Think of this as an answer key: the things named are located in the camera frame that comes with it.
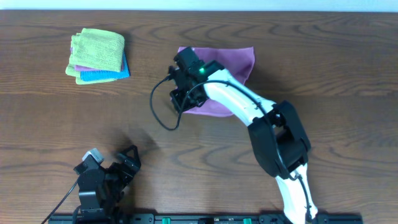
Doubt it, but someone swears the blue folded cloth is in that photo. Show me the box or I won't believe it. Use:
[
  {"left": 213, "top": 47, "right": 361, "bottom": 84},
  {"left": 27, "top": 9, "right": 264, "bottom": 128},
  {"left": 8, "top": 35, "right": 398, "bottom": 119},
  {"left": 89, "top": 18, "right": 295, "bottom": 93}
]
[{"left": 80, "top": 54, "right": 130, "bottom": 82}]

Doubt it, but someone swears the green folded cloth on top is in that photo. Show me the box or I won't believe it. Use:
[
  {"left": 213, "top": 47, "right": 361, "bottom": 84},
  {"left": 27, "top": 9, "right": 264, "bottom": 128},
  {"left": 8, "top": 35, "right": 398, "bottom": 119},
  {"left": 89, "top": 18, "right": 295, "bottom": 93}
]
[{"left": 69, "top": 28, "right": 125, "bottom": 72}]

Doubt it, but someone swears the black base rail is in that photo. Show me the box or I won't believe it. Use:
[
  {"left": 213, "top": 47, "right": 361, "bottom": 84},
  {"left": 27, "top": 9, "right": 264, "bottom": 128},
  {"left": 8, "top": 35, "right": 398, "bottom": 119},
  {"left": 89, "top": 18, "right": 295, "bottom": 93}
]
[{"left": 48, "top": 212, "right": 364, "bottom": 224}]

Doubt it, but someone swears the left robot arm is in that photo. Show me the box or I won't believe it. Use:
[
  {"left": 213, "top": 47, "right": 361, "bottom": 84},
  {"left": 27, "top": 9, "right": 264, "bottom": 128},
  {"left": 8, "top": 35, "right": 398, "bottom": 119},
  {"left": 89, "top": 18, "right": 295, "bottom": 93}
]
[{"left": 72, "top": 145, "right": 141, "bottom": 223}]

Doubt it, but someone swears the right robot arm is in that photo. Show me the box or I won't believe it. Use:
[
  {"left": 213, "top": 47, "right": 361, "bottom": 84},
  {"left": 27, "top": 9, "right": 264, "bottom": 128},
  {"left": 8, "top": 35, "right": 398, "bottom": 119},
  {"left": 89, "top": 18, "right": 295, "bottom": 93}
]
[{"left": 169, "top": 47, "right": 318, "bottom": 223}]

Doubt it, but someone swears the purple microfibre cloth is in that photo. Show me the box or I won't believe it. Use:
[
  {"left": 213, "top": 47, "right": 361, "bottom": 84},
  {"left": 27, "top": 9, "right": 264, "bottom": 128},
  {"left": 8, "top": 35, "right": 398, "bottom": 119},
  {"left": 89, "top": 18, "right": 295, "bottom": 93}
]
[{"left": 178, "top": 47, "right": 255, "bottom": 117}]

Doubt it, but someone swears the light green bottom folded cloth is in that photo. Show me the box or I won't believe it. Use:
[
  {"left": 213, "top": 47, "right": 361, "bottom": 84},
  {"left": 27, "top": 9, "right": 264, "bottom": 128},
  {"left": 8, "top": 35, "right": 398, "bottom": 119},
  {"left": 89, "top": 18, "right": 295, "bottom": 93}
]
[{"left": 65, "top": 34, "right": 118, "bottom": 86}]

